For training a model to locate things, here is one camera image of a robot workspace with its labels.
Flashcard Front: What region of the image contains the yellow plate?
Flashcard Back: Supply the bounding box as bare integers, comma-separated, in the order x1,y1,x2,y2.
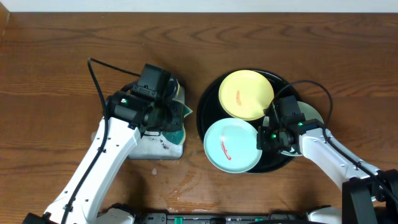
218,70,274,121

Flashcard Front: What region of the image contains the black rectangular soapy tray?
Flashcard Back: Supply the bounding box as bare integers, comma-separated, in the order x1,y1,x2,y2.
127,78,185,160

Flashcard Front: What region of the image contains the light blue plate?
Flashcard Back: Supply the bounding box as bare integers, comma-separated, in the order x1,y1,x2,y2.
203,118,262,174
262,101,324,157

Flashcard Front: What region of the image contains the light blue right plate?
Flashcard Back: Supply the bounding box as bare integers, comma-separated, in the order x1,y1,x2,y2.
262,101,324,157

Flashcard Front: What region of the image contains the black rail at table edge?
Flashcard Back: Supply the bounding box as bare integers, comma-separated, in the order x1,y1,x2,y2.
134,213,310,224

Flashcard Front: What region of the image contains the light blue front plate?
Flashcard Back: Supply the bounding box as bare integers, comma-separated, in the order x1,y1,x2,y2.
203,118,262,174

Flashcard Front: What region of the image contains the green yellow sponge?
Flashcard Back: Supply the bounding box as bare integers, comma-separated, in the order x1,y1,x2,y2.
162,104,193,146

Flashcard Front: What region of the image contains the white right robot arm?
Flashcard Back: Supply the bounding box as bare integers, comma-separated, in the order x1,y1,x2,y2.
257,119,397,223

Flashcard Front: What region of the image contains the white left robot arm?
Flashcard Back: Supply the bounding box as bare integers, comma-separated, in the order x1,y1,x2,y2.
24,87,192,223

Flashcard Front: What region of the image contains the round black tray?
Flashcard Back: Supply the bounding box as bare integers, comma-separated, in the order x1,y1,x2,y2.
197,70,294,174

